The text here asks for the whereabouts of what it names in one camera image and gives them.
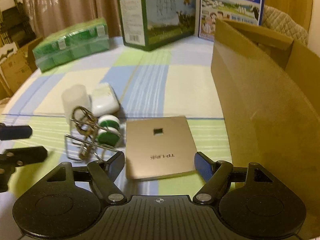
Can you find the open brown cardboard box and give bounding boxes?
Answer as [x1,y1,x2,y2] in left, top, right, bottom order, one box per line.
[211,20,319,239]

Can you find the white oblong plastic case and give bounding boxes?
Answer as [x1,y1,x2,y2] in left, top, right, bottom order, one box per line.
[91,83,120,117]

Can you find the brown curtain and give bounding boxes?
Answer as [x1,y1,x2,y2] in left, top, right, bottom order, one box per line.
[22,0,121,37]

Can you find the green white milk carton box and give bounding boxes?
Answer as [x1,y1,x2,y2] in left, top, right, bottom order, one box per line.
[117,0,196,51]

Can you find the translucent plastic cup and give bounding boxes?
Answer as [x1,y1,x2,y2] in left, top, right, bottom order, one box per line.
[61,84,91,128]

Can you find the black stacked shelf rack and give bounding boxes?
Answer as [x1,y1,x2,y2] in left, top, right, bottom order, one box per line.
[1,0,36,48]

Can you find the blue white milk box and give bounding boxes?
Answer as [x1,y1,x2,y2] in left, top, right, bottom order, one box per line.
[196,0,264,41]

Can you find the beige quilted chair cover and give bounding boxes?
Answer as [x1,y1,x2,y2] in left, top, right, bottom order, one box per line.
[262,5,309,46]

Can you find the green shrink-wrapped carton pack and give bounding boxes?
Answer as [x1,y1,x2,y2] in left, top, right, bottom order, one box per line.
[33,18,110,73]

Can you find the checkered pastel tablecloth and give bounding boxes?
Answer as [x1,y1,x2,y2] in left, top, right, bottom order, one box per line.
[0,35,235,221]

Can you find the cardboard boxes on floor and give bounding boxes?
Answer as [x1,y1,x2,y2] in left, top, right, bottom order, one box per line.
[1,37,43,98]

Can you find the metal wire rack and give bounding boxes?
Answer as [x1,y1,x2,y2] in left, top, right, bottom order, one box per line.
[65,106,122,163]

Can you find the green white tape roll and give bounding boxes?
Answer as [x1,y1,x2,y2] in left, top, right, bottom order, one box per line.
[97,115,121,147]

